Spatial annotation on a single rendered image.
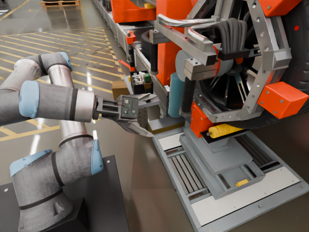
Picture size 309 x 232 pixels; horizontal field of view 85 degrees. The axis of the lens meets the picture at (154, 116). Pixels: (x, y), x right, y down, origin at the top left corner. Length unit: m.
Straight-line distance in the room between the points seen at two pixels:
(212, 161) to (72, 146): 0.82
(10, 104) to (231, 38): 0.64
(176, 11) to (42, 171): 0.99
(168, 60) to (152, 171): 0.81
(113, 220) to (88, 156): 0.32
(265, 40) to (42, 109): 0.63
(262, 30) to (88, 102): 0.53
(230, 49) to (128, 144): 1.17
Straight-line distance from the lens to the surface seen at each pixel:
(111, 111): 0.46
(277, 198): 1.40
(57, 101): 0.47
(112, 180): 0.99
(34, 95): 0.48
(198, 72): 0.53
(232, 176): 1.26
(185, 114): 0.62
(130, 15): 3.01
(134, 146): 1.49
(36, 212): 0.83
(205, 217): 1.17
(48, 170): 0.79
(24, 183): 0.82
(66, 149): 0.81
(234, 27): 0.57
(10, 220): 1.11
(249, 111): 0.69
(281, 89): 0.63
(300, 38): 0.67
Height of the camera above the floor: 1.16
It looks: 41 degrees down
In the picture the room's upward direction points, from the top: straight up
